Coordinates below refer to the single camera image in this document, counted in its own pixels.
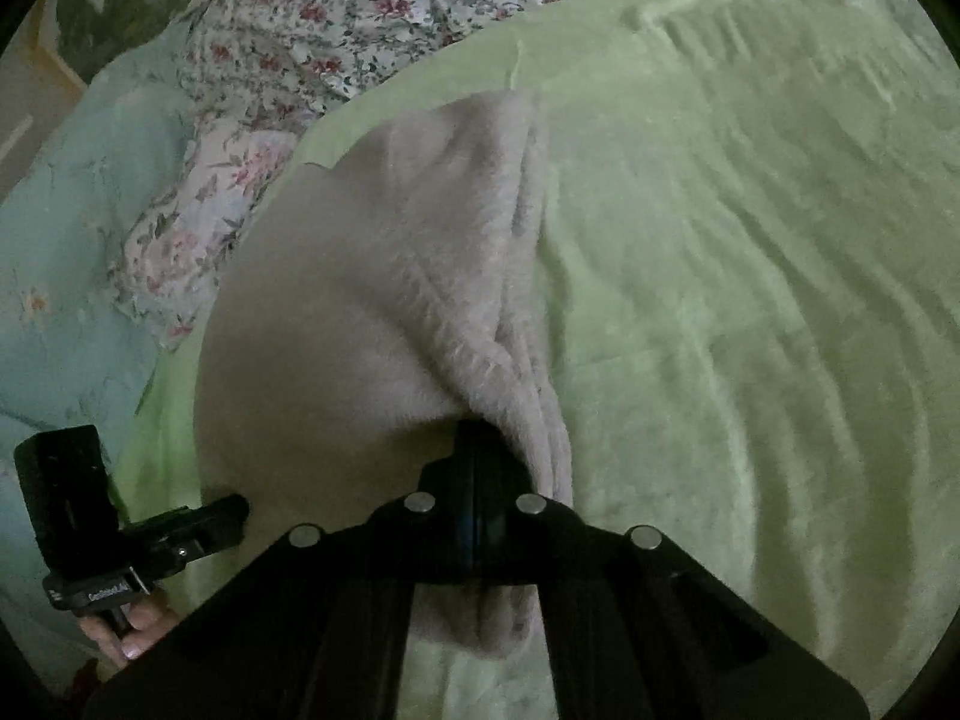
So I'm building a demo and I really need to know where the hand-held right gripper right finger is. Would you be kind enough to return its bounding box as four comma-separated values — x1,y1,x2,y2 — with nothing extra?
474,420,871,720

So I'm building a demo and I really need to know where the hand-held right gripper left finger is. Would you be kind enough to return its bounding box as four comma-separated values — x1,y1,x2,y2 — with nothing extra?
82,420,478,720

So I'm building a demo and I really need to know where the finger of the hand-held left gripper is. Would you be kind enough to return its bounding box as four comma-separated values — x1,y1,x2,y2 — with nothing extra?
148,493,251,568

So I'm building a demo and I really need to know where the beige knitted sweater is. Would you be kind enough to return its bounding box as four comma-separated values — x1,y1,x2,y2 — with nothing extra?
193,88,575,659

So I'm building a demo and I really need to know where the person's left hand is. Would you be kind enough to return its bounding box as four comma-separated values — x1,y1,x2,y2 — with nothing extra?
78,599,182,665

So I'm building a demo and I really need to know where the teal floral pillow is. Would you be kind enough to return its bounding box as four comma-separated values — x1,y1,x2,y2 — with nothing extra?
0,15,203,691

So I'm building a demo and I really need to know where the pale floral pillow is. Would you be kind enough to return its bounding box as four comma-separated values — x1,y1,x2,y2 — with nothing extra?
109,116,316,350

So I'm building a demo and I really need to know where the light green bed sheet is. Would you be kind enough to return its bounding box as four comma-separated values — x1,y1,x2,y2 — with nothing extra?
112,0,955,720

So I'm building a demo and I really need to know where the beige wooden headboard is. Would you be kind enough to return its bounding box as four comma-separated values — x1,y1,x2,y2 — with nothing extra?
0,0,87,200

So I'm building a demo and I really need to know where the red floral quilt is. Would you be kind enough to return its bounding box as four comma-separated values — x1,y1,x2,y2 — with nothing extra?
180,0,901,121

